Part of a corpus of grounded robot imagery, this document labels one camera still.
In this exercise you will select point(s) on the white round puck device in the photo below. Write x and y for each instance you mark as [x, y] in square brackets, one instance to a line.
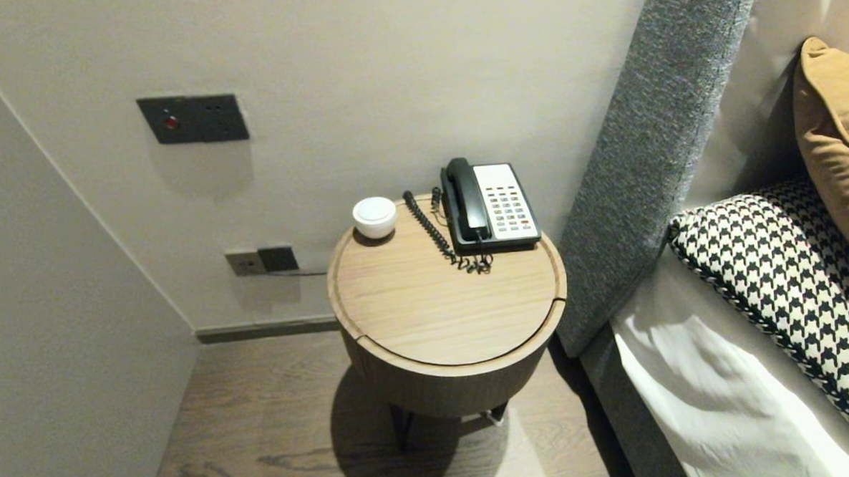
[375, 216]

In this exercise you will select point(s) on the black telephone handset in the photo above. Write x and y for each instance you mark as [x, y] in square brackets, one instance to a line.
[466, 201]

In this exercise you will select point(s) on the round wooden nightstand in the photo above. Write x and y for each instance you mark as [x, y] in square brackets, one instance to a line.
[463, 301]

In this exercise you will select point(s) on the black and white telephone base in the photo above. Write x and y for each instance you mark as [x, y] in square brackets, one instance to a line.
[509, 206]

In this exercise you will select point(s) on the grey upholstered headboard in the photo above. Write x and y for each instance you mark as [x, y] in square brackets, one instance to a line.
[643, 150]

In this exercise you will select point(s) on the white bed sheet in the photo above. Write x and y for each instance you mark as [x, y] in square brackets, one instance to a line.
[704, 398]

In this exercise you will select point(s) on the black white houndstooth pillow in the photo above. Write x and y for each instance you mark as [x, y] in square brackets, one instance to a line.
[792, 280]

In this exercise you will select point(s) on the mustard brown cushion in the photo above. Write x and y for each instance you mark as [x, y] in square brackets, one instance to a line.
[843, 141]

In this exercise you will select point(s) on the dark wall outlet plate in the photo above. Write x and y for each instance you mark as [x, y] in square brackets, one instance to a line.
[278, 258]

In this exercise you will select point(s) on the grey wall baseboard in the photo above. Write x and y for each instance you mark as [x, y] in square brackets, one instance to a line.
[271, 329]

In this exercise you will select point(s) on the beige wall power outlet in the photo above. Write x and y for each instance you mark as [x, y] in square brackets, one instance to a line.
[243, 263]

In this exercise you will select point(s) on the dark wall switch panel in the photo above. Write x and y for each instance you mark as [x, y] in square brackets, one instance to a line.
[193, 119]

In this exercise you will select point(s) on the grey upholstered bed frame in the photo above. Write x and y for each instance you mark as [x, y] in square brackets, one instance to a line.
[633, 430]

